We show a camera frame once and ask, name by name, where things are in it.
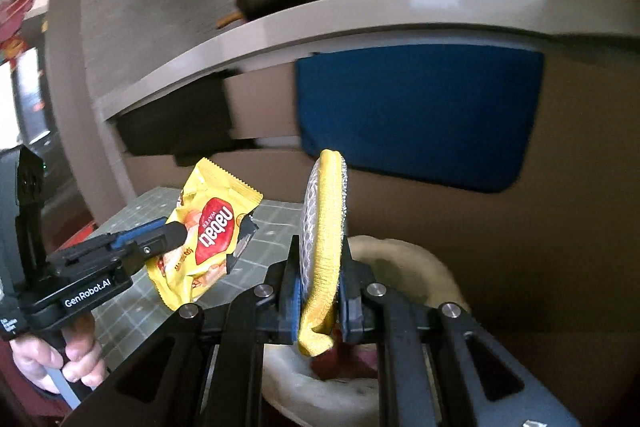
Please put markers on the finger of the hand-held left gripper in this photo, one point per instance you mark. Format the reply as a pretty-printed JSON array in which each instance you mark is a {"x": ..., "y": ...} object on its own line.
[
  {"x": 160, "y": 244},
  {"x": 135, "y": 232}
]

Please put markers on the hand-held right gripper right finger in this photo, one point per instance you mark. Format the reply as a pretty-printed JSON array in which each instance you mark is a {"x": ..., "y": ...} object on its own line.
[{"x": 348, "y": 307}]

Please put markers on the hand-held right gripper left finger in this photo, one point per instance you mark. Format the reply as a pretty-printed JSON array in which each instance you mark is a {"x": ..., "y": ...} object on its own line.
[{"x": 295, "y": 292}]

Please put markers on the yellow snack wrapper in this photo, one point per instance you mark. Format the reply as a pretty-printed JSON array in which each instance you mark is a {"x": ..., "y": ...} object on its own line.
[{"x": 215, "y": 227}]

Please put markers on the yellow scouring pad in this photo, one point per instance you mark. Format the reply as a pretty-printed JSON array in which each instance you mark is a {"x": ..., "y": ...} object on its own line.
[{"x": 325, "y": 232}]

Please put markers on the cream fabric basket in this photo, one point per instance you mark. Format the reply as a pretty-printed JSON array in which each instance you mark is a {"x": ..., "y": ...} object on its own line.
[{"x": 410, "y": 267}]

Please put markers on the person's left hand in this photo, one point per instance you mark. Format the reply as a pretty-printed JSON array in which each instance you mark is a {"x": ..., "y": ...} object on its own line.
[{"x": 85, "y": 347}]

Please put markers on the red doormat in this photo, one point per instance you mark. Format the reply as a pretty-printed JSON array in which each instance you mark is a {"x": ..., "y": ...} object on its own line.
[{"x": 80, "y": 234}]

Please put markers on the black hanging cloth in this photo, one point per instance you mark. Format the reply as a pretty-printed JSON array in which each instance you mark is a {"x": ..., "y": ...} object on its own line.
[{"x": 175, "y": 122}]

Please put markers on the glass sliding door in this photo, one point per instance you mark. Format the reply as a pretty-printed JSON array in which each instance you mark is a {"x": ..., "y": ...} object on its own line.
[{"x": 35, "y": 107}]

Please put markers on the blue towel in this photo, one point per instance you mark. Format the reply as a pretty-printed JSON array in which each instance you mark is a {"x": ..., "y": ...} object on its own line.
[{"x": 415, "y": 117}]

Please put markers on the beige counter cabinet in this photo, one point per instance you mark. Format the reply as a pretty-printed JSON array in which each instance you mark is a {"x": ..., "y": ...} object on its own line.
[{"x": 575, "y": 207}]

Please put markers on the white kitchen counter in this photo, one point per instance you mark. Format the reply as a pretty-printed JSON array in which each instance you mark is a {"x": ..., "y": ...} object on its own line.
[{"x": 350, "y": 14}]

